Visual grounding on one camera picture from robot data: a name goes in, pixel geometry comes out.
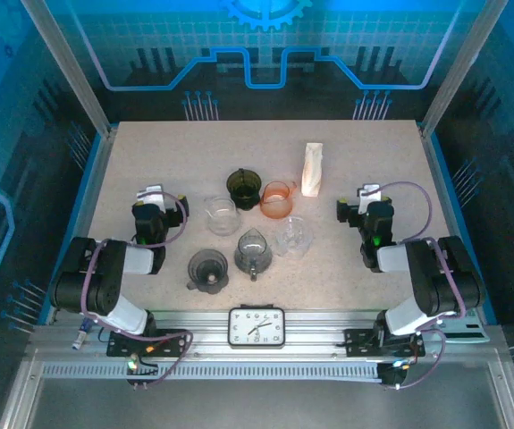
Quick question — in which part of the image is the black-framed analog clock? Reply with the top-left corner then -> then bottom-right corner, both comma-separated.
227,304 -> 286,349

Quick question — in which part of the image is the black cable junction block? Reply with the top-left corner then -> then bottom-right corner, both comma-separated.
124,352 -> 159,391
379,360 -> 412,391

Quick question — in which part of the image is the grey plastic coffee dripper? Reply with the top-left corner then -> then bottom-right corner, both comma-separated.
186,248 -> 231,295

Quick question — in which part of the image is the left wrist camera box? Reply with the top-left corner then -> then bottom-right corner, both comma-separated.
136,184 -> 167,210

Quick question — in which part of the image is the slotted grey cable duct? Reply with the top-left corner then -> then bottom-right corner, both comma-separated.
40,361 -> 385,382

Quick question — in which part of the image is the aluminium table side rail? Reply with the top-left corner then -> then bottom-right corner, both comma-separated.
417,122 -> 494,325
46,127 -> 119,325

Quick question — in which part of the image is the clear glass coffee server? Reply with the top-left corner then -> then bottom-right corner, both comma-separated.
275,215 -> 316,260

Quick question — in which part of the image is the white and blue marker pen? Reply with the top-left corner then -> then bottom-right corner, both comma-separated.
72,315 -> 95,352

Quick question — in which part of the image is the grey metal front panel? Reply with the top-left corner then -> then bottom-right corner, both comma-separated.
0,357 -> 514,429

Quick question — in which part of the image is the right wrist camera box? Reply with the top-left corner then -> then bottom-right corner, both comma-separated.
357,183 -> 382,212

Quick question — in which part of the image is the orange glass coffee server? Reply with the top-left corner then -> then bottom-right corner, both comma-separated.
258,179 -> 298,221

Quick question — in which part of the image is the aluminium frame post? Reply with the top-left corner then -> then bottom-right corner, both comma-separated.
420,0 -> 509,138
19,0 -> 117,138

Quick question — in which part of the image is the aluminium mounting rail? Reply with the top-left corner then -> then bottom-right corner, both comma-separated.
53,309 -> 466,361

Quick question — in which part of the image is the clear glass cup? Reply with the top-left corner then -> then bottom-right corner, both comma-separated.
206,195 -> 240,237

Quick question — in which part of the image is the grey glass coffee server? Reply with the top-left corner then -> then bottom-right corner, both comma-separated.
232,227 -> 274,282

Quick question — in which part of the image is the dark green coffee dripper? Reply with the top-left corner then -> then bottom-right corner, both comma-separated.
226,167 -> 263,212

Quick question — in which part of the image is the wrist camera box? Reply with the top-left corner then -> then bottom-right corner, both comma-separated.
357,183 -> 382,212
136,184 -> 167,210

